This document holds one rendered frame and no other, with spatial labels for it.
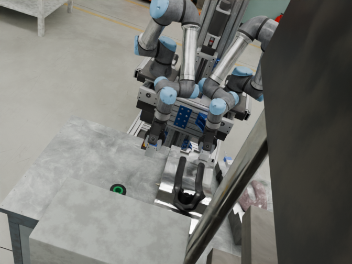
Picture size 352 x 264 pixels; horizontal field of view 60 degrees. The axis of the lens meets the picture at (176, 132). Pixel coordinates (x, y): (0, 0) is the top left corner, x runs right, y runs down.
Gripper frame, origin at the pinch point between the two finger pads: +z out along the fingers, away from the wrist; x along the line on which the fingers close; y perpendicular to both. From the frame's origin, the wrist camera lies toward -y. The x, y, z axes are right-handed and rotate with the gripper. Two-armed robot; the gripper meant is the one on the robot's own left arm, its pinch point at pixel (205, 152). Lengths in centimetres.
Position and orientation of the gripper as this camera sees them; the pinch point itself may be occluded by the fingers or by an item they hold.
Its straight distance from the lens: 170.2
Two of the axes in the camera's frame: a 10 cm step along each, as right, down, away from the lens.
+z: -1.1, 6.8, 7.3
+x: -9.7, -2.2, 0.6
